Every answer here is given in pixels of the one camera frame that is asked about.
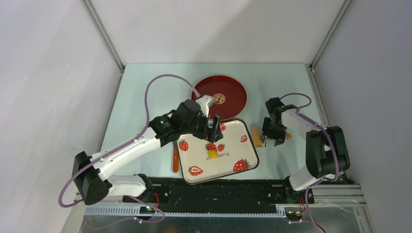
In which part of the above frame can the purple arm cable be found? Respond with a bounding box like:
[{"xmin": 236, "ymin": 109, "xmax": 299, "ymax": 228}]
[
  {"xmin": 279, "ymin": 93, "xmax": 341, "ymax": 233},
  {"xmin": 58, "ymin": 74, "xmax": 202, "ymax": 225}
]

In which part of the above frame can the wooden dough roller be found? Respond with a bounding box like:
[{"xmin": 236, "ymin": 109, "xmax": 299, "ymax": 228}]
[{"xmin": 251, "ymin": 127, "xmax": 292, "ymax": 148}]

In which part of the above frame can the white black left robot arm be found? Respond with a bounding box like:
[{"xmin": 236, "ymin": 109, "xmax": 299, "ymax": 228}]
[{"xmin": 72, "ymin": 95, "xmax": 223, "ymax": 205}]

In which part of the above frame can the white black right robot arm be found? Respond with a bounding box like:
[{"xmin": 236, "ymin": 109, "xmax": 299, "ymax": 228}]
[{"xmin": 261, "ymin": 97, "xmax": 350, "ymax": 203}]

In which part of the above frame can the white strawberry rectangular tray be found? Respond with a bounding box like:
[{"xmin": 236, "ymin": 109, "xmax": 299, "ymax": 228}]
[{"xmin": 177, "ymin": 120, "xmax": 259, "ymax": 184}]

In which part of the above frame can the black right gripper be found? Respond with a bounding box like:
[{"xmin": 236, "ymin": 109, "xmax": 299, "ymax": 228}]
[{"xmin": 260, "ymin": 116, "xmax": 286, "ymax": 146}]

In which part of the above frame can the red round tray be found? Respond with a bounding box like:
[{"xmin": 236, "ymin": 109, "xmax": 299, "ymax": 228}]
[{"xmin": 195, "ymin": 75, "xmax": 247, "ymax": 121}]

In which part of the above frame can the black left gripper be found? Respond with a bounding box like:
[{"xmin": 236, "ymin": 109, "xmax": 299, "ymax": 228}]
[{"xmin": 181, "ymin": 110, "xmax": 223, "ymax": 143}]

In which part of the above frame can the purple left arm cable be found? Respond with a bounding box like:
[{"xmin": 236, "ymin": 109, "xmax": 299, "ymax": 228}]
[{"xmin": 58, "ymin": 74, "xmax": 202, "ymax": 225}]

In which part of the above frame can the aluminium frame rail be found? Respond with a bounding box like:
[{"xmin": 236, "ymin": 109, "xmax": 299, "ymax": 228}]
[{"xmin": 84, "ymin": 184, "xmax": 366, "ymax": 217}]

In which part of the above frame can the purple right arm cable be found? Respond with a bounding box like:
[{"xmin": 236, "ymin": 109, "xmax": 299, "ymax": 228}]
[{"xmin": 279, "ymin": 93, "xmax": 341, "ymax": 233}]

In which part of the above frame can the yellow dough piece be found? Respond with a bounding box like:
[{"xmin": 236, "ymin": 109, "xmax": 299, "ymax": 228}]
[{"xmin": 208, "ymin": 150, "xmax": 219, "ymax": 159}]

